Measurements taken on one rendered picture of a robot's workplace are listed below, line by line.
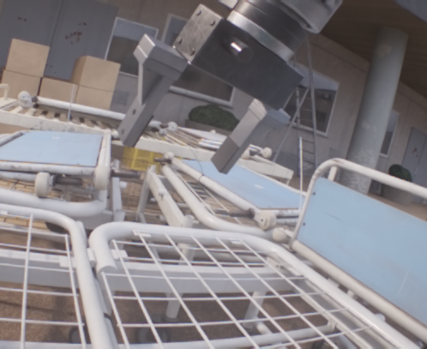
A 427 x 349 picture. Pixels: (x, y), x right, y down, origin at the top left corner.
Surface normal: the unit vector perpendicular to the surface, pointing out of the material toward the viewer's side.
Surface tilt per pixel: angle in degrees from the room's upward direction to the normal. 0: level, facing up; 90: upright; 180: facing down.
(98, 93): 90
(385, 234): 90
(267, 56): 114
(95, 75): 90
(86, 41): 90
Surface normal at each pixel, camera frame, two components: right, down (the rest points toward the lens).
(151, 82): 0.42, 0.65
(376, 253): -0.88, -0.15
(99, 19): 0.40, 0.27
